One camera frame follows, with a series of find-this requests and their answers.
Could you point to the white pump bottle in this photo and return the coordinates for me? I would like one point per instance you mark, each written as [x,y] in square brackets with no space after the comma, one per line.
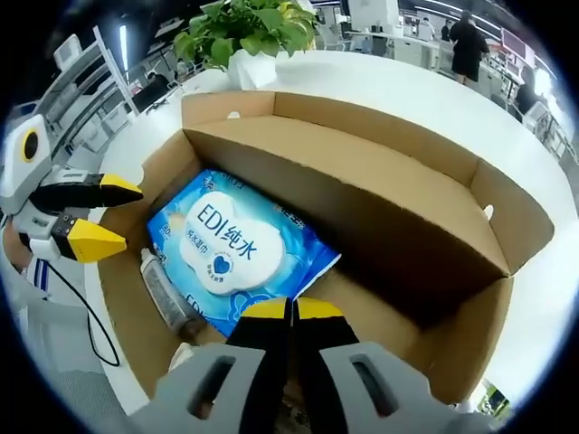
[165,289]

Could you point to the brown cardboard shoe box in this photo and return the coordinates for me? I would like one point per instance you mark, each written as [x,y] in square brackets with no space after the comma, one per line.
[362,181]

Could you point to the green silver soft pouch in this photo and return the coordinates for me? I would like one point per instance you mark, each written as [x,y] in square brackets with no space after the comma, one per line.
[493,395]

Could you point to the black office chair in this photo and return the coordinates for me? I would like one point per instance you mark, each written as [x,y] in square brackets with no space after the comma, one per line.
[151,92]

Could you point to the potted green plant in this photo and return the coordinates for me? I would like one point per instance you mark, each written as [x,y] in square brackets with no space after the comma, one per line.
[249,31]

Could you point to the blue wet wipes pack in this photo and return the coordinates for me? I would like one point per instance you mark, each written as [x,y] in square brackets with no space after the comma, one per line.
[235,244]

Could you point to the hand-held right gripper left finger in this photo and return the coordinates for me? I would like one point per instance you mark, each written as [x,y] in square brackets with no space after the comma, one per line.
[267,361]

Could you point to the wall monitor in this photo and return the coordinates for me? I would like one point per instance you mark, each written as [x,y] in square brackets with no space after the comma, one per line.
[515,43]

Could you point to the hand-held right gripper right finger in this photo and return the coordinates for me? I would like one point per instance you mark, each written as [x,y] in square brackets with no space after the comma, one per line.
[321,361]

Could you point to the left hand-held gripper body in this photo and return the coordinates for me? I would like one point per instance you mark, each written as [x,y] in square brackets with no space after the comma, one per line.
[27,181]

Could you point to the person's left hand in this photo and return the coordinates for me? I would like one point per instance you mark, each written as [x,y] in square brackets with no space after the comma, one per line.
[18,253]

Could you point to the white shelving rack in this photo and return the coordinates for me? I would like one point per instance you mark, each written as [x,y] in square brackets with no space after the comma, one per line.
[108,63]

